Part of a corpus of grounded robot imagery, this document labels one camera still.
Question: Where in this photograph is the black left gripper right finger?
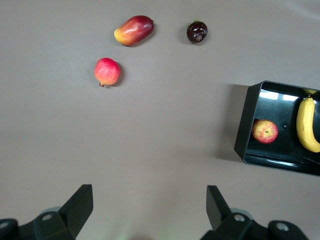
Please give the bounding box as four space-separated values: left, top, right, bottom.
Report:
201 185 310 240

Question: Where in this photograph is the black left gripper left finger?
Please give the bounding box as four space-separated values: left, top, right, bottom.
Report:
0 184 94 240

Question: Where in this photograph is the yellow banana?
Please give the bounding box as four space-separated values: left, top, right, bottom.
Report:
296 93 320 153

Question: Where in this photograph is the brown table mat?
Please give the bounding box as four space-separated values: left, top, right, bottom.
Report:
0 0 320 240

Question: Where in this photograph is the black plastic box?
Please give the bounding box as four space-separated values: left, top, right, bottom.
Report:
233 80 320 178

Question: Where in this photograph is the red yellow mango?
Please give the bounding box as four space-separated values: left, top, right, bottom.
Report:
113 14 155 47

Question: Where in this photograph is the dark purple mangosteen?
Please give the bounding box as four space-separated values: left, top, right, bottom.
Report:
186 19 209 45

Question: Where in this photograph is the red yellow apple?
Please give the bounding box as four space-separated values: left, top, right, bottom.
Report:
251 118 279 145

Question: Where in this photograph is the red pomegranate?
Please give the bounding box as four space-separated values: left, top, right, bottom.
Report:
93 57 121 88

